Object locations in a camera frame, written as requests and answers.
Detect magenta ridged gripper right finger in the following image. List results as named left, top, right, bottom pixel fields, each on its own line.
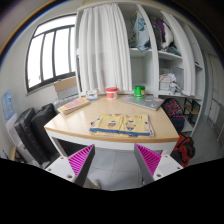
left=134, top=144, right=182, bottom=184

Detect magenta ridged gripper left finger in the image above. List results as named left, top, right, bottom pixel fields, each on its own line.
left=46, top=145, right=95, bottom=187

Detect yellow patterned folded towel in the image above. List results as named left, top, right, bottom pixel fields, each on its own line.
left=89, top=113, right=154, bottom=137

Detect red and black bag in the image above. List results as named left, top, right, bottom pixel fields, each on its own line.
left=170, top=134, right=195, bottom=168

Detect white desk with wooden top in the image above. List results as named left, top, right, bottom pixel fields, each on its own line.
left=44, top=97, right=179, bottom=155

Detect black suitcase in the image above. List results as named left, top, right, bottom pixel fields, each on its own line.
left=14, top=103, right=59, bottom=165

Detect colourful patterned bag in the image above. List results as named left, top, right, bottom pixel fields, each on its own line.
left=162, top=98, right=185, bottom=133

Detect pink and tan book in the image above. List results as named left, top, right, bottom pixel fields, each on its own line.
left=58, top=98, right=90, bottom=114

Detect grey laptop with stickers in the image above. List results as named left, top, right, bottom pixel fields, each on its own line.
left=119, top=95, right=164, bottom=111

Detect small colourful box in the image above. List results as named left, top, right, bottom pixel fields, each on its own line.
left=86, top=90, right=98, bottom=101

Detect green lidded jar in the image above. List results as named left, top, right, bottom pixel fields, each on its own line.
left=134, top=86, right=145, bottom=98

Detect white jar with red lid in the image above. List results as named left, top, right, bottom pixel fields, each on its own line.
left=106, top=87, right=118, bottom=100

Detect white items on middle shelf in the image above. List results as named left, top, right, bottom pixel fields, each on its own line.
left=159, top=67, right=184, bottom=94

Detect cardboard box on chair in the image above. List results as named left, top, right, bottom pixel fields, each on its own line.
left=54, top=77, right=78, bottom=99

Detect water dispenser with blue bottle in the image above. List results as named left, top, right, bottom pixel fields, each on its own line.
left=1, top=91, right=25, bottom=161

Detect black framed window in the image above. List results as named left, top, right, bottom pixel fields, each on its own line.
left=25, top=14, right=76, bottom=92

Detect white shelving unit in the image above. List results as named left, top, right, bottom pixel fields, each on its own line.
left=74, top=0, right=206, bottom=134

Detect white curtain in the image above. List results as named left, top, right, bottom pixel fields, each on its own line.
left=78, top=3, right=132, bottom=92

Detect clothes pile on upper shelf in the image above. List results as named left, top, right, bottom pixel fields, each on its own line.
left=128, top=11, right=181, bottom=56

